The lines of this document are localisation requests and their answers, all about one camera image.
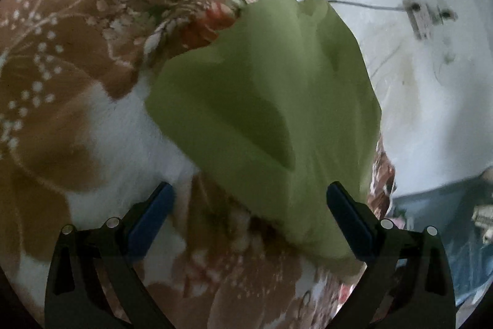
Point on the white power strip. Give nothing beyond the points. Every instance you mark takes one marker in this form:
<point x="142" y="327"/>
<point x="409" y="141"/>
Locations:
<point x="423" y="16"/>

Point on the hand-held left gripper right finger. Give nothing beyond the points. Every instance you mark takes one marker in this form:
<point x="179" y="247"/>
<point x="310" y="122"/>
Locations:
<point x="346" y="211"/>

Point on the floral printed blanket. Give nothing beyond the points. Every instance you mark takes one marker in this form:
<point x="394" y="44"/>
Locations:
<point x="84" y="82"/>

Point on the olive green garment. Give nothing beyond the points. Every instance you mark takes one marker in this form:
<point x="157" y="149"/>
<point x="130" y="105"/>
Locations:
<point x="277" y="90"/>

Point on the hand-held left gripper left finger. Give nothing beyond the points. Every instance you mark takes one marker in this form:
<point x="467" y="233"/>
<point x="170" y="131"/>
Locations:
<point x="156" y="205"/>

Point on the light blue cloth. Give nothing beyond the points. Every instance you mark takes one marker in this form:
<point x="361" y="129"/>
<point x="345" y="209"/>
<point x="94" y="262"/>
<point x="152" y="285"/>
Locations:
<point x="443" y="213"/>

